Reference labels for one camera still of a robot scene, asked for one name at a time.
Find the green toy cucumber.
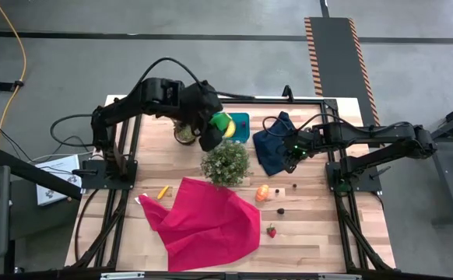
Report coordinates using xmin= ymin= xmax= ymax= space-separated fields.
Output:
xmin=209 ymin=111 xmax=234 ymax=132

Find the black striped floor mat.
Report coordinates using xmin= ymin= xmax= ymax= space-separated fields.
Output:
xmin=303 ymin=16 xmax=383 ymax=128

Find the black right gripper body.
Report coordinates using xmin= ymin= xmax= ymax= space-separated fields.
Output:
xmin=286 ymin=126 xmax=323 ymax=159

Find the orange toy mandarin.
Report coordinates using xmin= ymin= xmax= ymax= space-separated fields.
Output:
xmin=255 ymin=184 xmax=270 ymax=203

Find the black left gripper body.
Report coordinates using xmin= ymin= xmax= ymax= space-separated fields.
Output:
xmin=179 ymin=79 xmax=227 ymax=153

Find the bushy potted plant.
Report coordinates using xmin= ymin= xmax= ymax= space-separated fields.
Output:
xmin=201 ymin=138 xmax=252 ymax=187

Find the yellow toy banana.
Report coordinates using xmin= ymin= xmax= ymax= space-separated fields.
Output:
xmin=224 ymin=119 xmax=237 ymax=139

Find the white printed box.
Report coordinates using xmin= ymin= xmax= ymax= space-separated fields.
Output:
xmin=34 ymin=154 xmax=83 ymax=207

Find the navy blue cloth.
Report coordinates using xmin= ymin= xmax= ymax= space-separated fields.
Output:
xmin=252 ymin=110 xmax=309 ymax=177

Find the black aluminium table frame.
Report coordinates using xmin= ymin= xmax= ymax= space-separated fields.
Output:
xmin=65 ymin=84 xmax=398 ymax=280

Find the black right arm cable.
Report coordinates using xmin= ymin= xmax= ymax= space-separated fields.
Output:
xmin=262 ymin=112 xmax=367 ymax=137

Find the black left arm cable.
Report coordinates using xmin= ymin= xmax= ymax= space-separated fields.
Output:
xmin=131 ymin=57 xmax=255 ymax=100

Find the black cable bracket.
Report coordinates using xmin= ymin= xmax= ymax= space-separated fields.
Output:
xmin=0 ymin=79 xmax=25 ymax=93

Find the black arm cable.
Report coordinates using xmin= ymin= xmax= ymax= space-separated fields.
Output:
xmin=131 ymin=57 xmax=255 ymax=100
xmin=262 ymin=112 xmax=367 ymax=137

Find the yellow cable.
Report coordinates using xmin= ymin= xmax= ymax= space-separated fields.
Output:
xmin=0 ymin=0 xmax=28 ymax=149

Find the teal plastic container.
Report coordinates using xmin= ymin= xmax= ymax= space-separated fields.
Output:
xmin=225 ymin=112 xmax=251 ymax=144

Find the potted succulent plant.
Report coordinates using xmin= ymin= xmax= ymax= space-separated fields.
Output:
xmin=173 ymin=120 xmax=198 ymax=147

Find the red cloth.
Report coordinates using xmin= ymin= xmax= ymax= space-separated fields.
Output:
xmin=137 ymin=177 xmax=262 ymax=272

